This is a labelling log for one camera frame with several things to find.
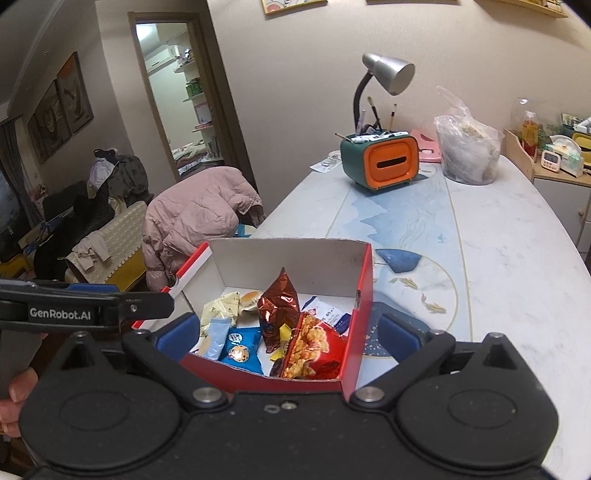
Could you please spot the dark cloth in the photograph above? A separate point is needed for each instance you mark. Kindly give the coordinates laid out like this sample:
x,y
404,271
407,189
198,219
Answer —
x,y
69,217

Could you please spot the wooden wall shelf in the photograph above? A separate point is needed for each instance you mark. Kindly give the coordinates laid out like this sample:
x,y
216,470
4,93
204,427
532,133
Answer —
x,y
531,7

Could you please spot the thin paintbrush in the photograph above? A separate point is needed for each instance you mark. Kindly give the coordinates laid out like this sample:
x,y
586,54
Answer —
x,y
394,117
375,113

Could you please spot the yellow tissue box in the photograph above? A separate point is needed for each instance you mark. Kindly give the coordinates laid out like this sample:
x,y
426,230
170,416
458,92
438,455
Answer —
x,y
584,145

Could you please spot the red popcorn snack bag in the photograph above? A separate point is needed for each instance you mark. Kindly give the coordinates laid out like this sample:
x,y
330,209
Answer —
x,y
314,346

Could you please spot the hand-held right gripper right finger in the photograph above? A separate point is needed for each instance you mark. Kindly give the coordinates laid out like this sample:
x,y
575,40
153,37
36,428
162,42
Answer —
x,y
400,339

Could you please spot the yellow snack packet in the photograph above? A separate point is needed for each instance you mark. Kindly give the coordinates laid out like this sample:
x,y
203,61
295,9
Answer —
x,y
279,344

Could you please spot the dark clothes pile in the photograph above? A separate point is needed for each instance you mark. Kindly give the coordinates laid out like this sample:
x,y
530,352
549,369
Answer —
x,y
124,177

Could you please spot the dark framed wall painting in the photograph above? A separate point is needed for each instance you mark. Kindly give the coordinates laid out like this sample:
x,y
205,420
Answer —
x,y
76,92
48,122

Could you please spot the brown shiny snack bag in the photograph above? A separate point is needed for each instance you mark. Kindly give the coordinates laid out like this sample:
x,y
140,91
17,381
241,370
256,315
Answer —
x,y
277,304

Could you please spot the orange and green tissue box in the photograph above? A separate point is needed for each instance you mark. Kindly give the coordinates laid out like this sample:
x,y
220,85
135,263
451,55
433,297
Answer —
x,y
388,161

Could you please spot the orange drink bottle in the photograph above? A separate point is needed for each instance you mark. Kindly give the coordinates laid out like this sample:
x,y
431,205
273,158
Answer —
x,y
530,134

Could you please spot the white kitchen timer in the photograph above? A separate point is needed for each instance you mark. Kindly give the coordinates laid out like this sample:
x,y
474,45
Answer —
x,y
551,161

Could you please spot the white wooden cabinet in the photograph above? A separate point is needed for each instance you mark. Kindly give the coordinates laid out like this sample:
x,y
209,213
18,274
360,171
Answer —
x,y
563,198

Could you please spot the blue and white bag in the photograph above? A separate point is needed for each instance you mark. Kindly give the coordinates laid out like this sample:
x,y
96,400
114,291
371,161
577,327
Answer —
x,y
242,230

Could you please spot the grey desk lamp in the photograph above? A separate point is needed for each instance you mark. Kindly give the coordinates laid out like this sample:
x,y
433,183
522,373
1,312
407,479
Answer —
x,y
388,71

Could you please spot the red cardboard box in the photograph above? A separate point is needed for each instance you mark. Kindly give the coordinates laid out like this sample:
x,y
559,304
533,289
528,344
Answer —
x,y
360,323

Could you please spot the person's left hand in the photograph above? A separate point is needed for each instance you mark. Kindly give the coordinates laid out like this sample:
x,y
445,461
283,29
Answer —
x,y
21,385

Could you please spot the white and blue snack packet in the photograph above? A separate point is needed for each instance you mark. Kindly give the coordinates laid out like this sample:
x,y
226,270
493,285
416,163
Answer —
x,y
325,316

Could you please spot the blue cookie snack packet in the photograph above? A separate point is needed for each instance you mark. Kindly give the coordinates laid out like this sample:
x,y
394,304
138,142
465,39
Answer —
x,y
242,353

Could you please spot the soft tissue pack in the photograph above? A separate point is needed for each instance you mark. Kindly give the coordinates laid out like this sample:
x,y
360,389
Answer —
x,y
568,154

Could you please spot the printed paper sheet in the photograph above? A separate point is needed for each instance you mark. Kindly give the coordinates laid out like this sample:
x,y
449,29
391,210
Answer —
x,y
328,162

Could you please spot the pink puffer jacket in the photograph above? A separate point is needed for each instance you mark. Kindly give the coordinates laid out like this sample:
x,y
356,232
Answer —
x,y
198,212

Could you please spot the wooden door frame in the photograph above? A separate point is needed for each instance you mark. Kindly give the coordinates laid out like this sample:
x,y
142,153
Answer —
x,y
217,92

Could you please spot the clear plastic bag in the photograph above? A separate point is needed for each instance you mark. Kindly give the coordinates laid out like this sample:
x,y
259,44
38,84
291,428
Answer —
x,y
468,147

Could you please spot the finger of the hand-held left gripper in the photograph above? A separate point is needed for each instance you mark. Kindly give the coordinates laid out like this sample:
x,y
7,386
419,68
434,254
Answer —
x,y
147,304
92,287

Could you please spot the cream chair cover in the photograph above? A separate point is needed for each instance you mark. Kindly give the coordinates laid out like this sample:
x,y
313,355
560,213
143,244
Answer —
x,y
124,235

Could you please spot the light blue snack packet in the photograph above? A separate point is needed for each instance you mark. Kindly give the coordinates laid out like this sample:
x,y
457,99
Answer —
x,y
216,339

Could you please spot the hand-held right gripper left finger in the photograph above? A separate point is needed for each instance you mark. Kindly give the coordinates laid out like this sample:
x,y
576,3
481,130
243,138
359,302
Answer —
x,y
178,339

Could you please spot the framed food picture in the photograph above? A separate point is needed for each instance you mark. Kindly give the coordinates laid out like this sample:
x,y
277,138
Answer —
x,y
293,4

